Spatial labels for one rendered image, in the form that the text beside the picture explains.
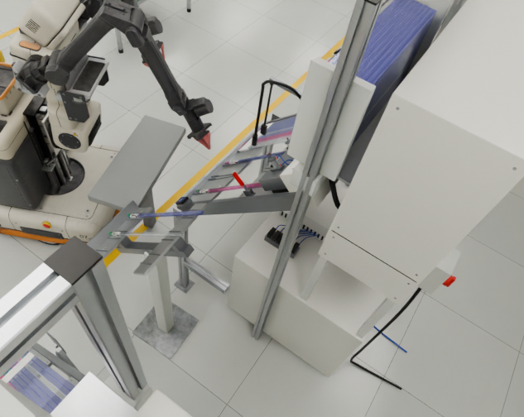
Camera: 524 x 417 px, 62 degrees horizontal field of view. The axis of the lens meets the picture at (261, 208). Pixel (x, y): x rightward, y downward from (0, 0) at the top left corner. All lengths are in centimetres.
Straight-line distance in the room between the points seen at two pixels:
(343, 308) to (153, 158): 118
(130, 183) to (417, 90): 151
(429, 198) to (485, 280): 200
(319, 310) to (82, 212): 138
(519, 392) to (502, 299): 55
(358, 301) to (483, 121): 110
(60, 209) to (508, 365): 262
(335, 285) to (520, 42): 114
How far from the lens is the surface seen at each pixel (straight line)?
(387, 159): 112
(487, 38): 134
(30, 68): 184
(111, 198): 215
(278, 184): 146
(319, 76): 106
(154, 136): 238
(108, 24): 154
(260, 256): 194
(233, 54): 400
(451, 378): 273
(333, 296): 192
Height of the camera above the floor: 230
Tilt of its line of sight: 54 degrees down
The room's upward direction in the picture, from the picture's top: 12 degrees clockwise
